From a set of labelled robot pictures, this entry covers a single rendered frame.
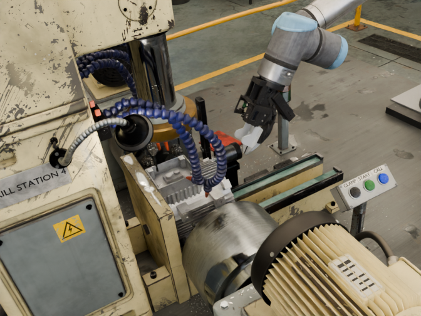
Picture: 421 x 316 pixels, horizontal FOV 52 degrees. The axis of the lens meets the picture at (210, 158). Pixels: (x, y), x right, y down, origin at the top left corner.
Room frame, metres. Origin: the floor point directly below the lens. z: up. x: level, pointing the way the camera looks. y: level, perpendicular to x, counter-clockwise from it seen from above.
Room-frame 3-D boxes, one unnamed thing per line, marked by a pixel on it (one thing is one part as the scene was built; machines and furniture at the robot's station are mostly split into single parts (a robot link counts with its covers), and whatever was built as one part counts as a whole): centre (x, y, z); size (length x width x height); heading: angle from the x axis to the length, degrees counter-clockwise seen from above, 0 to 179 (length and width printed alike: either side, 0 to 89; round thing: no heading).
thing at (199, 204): (0.95, 0.07, 1.01); 0.20 x 0.19 x 0.19; 114
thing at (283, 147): (1.44, -0.30, 1.01); 0.08 x 0.08 x 0.42; 24
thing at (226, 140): (1.53, -0.05, 0.80); 0.15 x 0.12 x 0.01; 37
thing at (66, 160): (0.64, 0.19, 1.46); 0.18 x 0.11 x 0.13; 114
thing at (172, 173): (0.93, 0.11, 1.11); 0.12 x 0.11 x 0.07; 114
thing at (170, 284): (0.89, 0.22, 0.97); 0.30 x 0.11 x 0.34; 24
